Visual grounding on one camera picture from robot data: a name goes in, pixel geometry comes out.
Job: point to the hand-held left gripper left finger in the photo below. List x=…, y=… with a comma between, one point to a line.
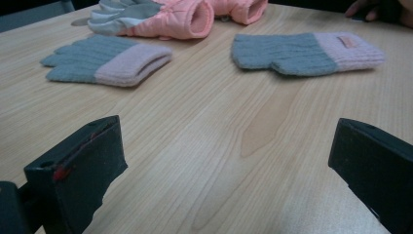
x=81, y=162

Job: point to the pink padded glove grey palm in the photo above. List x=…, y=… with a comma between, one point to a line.
x=172, y=22
x=243, y=9

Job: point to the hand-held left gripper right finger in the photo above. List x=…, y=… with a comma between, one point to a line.
x=376, y=162

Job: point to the grey knit glove pink cuff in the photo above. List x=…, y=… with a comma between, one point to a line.
x=292, y=53
x=107, y=60

